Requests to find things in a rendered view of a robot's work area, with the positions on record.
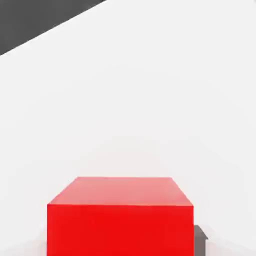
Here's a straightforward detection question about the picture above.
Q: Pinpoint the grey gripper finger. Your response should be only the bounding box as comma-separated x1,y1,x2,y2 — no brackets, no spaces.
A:
193,224,223,256

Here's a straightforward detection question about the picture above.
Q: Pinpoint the small red cube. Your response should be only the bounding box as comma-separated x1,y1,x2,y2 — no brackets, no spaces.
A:
46,176,195,256

